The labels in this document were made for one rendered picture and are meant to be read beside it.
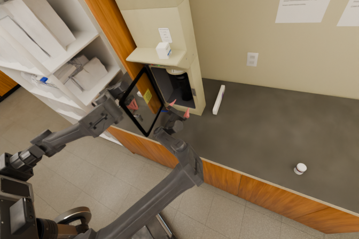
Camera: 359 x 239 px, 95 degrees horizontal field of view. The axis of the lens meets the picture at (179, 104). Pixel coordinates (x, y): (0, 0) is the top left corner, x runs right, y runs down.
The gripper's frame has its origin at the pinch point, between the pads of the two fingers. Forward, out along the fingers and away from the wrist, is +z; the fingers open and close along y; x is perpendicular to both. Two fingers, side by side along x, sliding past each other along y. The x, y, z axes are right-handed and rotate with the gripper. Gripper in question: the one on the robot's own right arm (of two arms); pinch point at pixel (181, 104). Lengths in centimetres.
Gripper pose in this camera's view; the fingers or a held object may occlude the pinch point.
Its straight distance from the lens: 103.3
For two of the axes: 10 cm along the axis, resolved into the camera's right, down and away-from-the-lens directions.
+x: -3.6, 3.7, 8.6
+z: 4.2, -7.6, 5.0
